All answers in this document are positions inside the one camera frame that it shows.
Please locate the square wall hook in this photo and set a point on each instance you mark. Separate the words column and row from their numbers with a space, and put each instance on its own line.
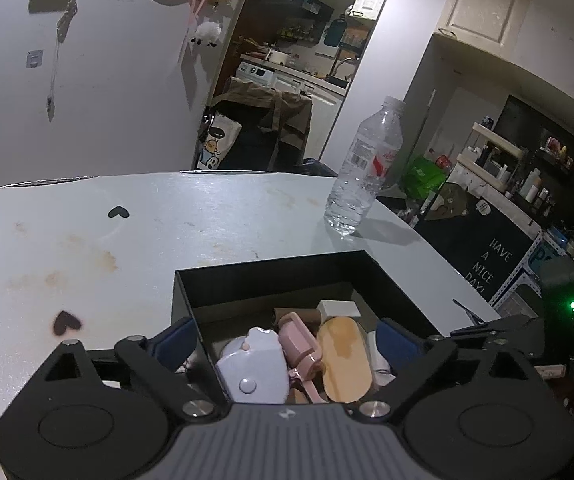
column 35, row 58

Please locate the white washing machine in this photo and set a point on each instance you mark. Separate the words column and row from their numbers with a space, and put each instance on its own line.
column 254, row 74

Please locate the pink brush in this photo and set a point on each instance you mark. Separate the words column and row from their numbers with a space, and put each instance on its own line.
column 299, row 342

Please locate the tan oval wooden board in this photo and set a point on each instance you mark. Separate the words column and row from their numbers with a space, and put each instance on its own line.
column 344, row 360

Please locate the white wooden shelf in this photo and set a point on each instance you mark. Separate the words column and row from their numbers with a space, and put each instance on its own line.
column 497, row 142

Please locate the green bag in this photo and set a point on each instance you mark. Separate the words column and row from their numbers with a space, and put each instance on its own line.
column 424, row 177

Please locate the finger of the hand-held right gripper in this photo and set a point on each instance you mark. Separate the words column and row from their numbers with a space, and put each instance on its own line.
column 497, row 329

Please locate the clear plastic water bottle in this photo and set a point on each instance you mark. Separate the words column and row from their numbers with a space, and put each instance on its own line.
column 364, row 170

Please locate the black printed doormat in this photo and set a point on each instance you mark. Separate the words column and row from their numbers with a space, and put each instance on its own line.
column 487, row 250

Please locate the green licence plate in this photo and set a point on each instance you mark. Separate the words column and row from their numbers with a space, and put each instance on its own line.
column 539, row 260

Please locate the teal bag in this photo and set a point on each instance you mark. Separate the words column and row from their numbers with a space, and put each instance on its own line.
column 334, row 32

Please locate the black box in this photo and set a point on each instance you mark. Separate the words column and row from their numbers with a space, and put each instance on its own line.
column 277, row 272

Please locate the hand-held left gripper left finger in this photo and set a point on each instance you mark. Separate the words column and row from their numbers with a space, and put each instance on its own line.
column 174, row 342

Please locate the white printed tote bag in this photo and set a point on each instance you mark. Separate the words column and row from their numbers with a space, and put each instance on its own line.
column 217, row 142

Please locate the white perforated metal rack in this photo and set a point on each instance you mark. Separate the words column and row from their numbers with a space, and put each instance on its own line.
column 517, row 285

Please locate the white rectangular block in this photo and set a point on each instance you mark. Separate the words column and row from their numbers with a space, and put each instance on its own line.
column 338, row 308

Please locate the white cabinet door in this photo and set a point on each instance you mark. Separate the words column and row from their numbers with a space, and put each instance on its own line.
column 487, row 10

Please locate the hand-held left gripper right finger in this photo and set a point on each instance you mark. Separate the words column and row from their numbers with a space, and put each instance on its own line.
column 398, row 347

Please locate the lavender round device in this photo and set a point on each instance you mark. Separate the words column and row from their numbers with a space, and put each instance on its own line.
column 252, row 367

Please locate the white plush sheep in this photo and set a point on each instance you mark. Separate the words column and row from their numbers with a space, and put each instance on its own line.
column 207, row 32

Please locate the brown cylinder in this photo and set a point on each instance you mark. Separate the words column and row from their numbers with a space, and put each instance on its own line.
column 299, row 316

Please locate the black chair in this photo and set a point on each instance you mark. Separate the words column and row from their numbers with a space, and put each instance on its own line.
column 252, row 145

